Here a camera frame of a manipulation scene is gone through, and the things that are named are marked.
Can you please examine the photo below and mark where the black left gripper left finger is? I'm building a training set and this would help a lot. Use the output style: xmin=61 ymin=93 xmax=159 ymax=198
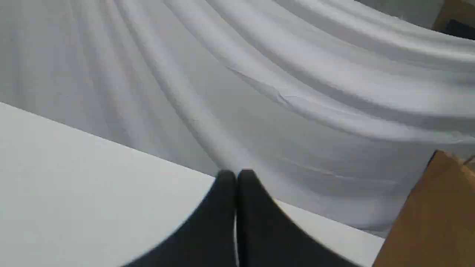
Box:
xmin=128 ymin=170 xmax=236 ymax=267

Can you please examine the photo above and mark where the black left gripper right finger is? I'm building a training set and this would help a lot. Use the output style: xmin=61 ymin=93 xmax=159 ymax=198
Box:
xmin=236 ymin=169 xmax=354 ymax=267

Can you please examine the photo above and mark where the brown paper bag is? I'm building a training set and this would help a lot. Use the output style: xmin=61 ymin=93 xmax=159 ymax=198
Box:
xmin=373 ymin=151 xmax=475 ymax=267

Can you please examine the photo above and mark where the white backdrop cloth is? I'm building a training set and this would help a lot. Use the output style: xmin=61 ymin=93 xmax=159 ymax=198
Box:
xmin=1 ymin=0 xmax=474 ymax=232

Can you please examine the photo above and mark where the brown cardboard box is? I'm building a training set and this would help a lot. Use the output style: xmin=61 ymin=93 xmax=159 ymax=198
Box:
xmin=432 ymin=0 xmax=475 ymax=40

